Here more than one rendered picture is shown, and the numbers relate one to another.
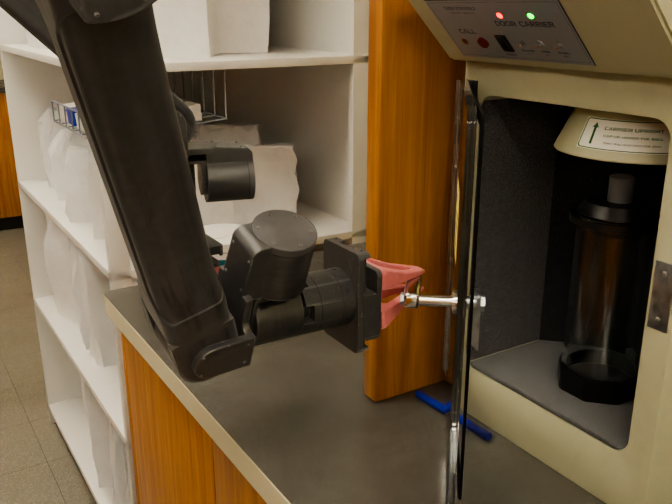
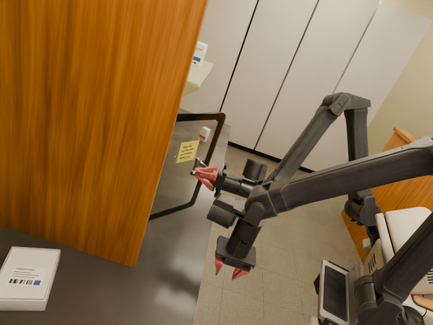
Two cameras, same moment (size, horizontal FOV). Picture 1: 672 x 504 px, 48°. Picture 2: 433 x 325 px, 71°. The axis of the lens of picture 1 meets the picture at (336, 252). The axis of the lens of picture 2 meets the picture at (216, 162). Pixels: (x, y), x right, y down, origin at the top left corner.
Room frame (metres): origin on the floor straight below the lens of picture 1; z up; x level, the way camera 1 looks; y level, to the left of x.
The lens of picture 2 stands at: (1.46, 0.37, 1.70)
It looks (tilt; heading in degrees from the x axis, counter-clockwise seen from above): 28 degrees down; 209
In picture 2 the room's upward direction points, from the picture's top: 20 degrees clockwise
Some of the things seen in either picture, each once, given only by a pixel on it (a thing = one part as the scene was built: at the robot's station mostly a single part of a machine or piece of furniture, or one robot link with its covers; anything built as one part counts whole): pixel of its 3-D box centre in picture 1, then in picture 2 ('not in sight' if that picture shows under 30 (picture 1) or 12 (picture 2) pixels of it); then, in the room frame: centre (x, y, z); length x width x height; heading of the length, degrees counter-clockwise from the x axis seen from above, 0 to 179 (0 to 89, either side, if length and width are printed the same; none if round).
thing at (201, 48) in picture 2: not in sight; (195, 52); (0.73, -0.23, 1.54); 0.05 x 0.05 x 0.06; 28
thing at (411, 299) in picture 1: (429, 287); (198, 168); (0.71, -0.09, 1.20); 0.10 x 0.05 x 0.03; 172
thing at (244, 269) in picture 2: not in sight; (233, 265); (0.88, 0.21, 1.14); 0.07 x 0.07 x 0.09; 32
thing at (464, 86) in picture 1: (457, 274); (175, 169); (0.78, -0.13, 1.19); 0.30 x 0.01 x 0.40; 172
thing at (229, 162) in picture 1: (202, 153); (237, 209); (0.90, 0.16, 1.30); 0.11 x 0.09 x 0.12; 108
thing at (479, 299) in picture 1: (473, 319); not in sight; (0.67, -0.13, 1.18); 0.02 x 0.02 x 0.06; 82
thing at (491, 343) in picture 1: (620, 245); not in sight; (0.87, -0.35, 1.19); 0.26 x 0.24 x 0.35; 32
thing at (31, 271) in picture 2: not in sight; (27, 276); (1.21, -0.16, 0.96); 0.16 x 0.12 x 0.04; 50
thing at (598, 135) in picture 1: (637, 125); not in sight; (0.84, -0.34, 1.34); 0.18 x 0.18 x 0.05
